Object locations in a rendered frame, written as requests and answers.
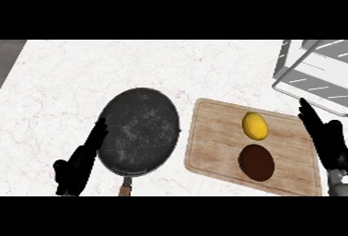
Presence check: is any yellow lemon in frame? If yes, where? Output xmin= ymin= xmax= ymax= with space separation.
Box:
xmin=241 ymin=112 xmax=270 ymax=141

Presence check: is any wooden cutting board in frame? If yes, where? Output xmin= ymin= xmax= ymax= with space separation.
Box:
xmin=183 ymin=98 xmax=323 ymax=197

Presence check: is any grey wire tiered basket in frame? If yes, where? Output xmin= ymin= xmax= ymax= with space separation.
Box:
xmin=270 ymin=39 xmax=348 ymax=117

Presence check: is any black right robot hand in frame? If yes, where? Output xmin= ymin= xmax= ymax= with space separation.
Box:
xmin=297 ymin=97 xmax=348 ymax=171

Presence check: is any dark frying pan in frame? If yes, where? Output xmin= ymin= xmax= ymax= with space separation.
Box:
xmin=96 ymin=87 xmax=183 ymax=197

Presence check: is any dark brown oval fruit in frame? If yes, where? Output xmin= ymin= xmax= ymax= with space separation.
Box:
xmin=238 ymin=144 xmax=276 ymax=183

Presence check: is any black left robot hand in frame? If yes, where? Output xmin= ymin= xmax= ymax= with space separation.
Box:
xmin=52 ymin=117 xmax=111 ymax=197

